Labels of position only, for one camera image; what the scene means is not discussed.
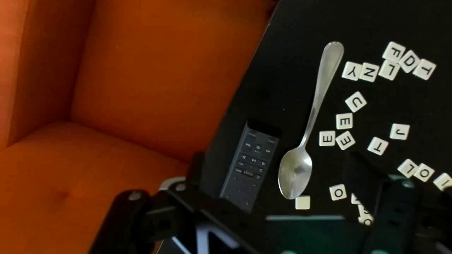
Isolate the white letter tile C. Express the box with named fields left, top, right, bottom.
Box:
left=345, top=92, right=367, bottom=113

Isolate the white letter tile T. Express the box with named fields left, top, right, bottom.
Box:
left=412, top=60, right=436, bottom=81

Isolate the black remote control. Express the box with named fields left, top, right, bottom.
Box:
left=220, top=121, right=281, bottom=214

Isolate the black side table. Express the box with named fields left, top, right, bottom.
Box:
left=200, top=0, right=452, bottom=254

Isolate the white letter tile Y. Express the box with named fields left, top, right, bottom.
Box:
left=342, top=61, right=361, bottom=81

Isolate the white letter tile E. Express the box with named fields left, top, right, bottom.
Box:
left=336, top=113, right=353, bottom=130

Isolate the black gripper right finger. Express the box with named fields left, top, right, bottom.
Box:
left=345, top=157, right=452, bottom=254

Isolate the silver metal spoon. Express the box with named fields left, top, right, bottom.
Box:
left=277, top=42, right=345, bottom=201

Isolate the white letter tile F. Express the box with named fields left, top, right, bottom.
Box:
left=383, top=42, right=405, bottom=63

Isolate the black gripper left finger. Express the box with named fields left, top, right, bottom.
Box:
left=89, top=153, right=209, bottom=254

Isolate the white letter tile L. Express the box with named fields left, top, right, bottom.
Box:
left=378, top=61, right=400, bottom=81

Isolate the white letter tile J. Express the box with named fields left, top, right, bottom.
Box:
left=390, top=123, right=409, bottom=142

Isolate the white letter tile N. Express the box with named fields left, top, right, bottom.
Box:
left=359, top=63, right=380, bottom=84

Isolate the orange fabric sofa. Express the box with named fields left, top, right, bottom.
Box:
left=0, top=0, right=275, bottom=254

